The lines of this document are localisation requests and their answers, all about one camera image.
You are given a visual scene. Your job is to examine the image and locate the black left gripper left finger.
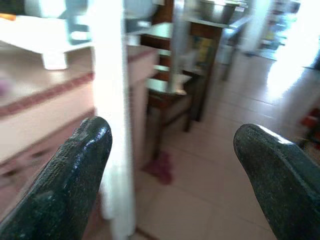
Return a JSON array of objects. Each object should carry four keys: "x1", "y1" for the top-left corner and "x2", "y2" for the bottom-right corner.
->
[{"x1": 0, "y1": 115, "x2": 114, "y2": 240}]

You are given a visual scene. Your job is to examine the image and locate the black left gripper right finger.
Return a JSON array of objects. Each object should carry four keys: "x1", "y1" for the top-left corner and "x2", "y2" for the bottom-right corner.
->
[{"x1": 232, "y1": 123, "x2": 320, "y2": 240}]

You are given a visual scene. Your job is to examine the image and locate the white footed board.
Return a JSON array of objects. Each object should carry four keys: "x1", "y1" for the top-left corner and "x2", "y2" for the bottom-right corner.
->
[{"x1": 0, "y1": 14, "x2": 96, "y2": 71}]

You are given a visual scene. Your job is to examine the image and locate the yellow package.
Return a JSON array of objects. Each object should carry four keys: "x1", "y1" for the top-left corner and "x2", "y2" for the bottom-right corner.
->
[{"x1": 191, "y1": 34, "x2": 216, "y2": 66}]

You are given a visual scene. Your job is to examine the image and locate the steel pole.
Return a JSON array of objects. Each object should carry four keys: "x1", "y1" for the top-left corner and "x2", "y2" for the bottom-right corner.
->
[{"x1": 170, "y1": 0, "x2": 191, "y2": 94}]

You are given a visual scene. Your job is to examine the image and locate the large steel mixing bowl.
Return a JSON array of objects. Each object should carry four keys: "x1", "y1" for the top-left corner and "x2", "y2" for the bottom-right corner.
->
[{"x1": 198, "y1": 0, "x2": 239, "y2": 25}]

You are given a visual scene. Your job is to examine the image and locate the white vertical post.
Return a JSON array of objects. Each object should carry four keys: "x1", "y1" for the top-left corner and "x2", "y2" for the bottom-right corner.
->
[{"x1": 91, "y1": 0, "x2": 138, "y2": 240}]

